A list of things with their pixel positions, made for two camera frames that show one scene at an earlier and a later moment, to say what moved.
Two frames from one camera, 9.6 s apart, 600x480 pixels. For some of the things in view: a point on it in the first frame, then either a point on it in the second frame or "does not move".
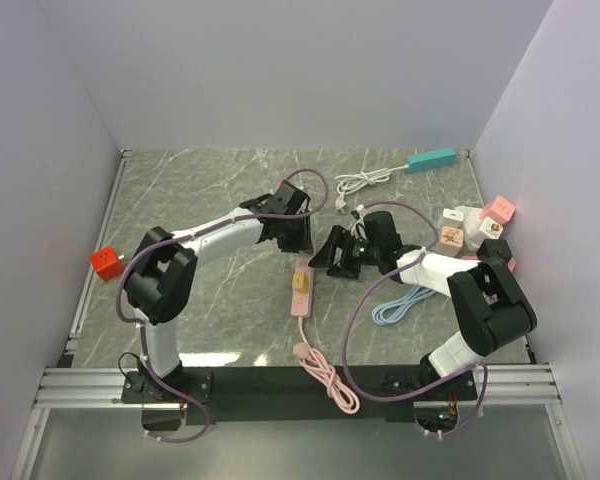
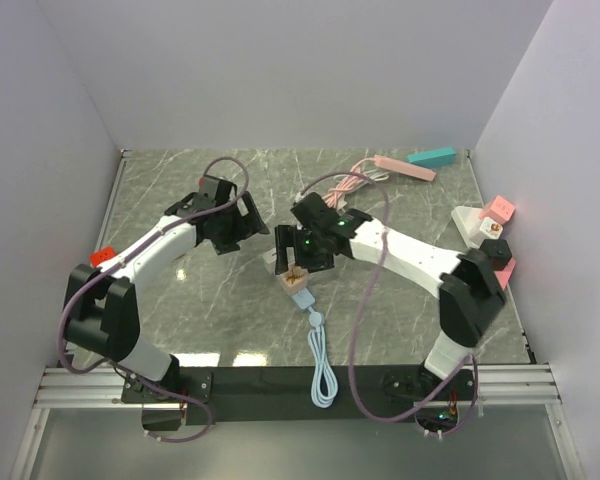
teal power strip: [431, 160] does not move
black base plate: [281, 394] does not move
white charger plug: [452, 218] → [270, 259]
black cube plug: [493, 247] does not move
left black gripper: [303, 243] → [251, 222]
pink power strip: [339, 391] → [356, 177]
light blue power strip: [390, 312] → [324, 389]
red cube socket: [106, 263] does not move
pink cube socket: [500, 210] does not move
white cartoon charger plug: [491, 227] does not move
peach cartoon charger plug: [451, 241] → [295, 279]
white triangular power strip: [472, 235] does not move
